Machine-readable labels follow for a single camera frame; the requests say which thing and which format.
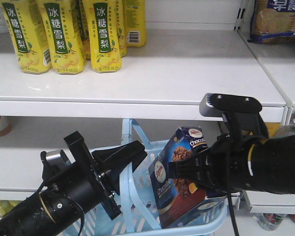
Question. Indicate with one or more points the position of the light blue shopping basket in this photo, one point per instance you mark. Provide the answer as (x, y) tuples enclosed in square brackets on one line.
[(139, 212)]

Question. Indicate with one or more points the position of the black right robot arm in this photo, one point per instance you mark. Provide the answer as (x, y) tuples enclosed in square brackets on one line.
[(272, 164)]

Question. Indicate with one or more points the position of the breakfast biscuit package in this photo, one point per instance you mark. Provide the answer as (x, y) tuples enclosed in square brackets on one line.
[(273, 22)]

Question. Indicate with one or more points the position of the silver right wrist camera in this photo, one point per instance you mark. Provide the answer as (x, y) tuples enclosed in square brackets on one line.
[(206, 108)]

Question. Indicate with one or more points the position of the yellow pear drink bottle right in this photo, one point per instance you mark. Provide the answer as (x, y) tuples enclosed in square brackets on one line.
[(102, 29)]

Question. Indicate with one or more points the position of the yellow pear drink bottle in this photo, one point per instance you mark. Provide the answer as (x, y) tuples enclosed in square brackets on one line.
[(28, 35), (63, 36), (135, 22), (102, 29)]

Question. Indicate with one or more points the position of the clear bottle bottom right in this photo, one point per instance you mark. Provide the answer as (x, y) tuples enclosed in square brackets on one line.
[(270, 221)]

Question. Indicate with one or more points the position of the yellow pear drink bottle middle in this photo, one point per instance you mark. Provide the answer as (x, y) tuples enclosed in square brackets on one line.
[(63, 36)]

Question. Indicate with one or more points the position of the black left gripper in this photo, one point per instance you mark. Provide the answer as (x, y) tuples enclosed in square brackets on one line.
[(86, 179)]

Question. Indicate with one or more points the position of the yellow pear drink bottle left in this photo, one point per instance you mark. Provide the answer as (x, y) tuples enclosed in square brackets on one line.
[(28, 35)]

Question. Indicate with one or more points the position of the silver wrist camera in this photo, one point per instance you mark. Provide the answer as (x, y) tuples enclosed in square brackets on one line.
[(57, 160), (206, 108)]

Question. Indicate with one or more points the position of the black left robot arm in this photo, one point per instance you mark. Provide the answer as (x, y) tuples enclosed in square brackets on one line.
[(32, 218)]

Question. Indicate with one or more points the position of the yellow pear drink bottle rear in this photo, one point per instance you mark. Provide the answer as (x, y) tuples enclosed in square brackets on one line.
[(135, 22)]

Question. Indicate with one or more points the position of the dark blue cookie box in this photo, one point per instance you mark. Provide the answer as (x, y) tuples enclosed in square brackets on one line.
[(180, 201)]

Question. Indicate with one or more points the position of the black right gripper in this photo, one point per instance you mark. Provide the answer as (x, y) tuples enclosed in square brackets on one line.
[(222, 167)]

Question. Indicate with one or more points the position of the white store shelving unit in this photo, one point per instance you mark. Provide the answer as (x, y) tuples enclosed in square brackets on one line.
[(193, 47)]

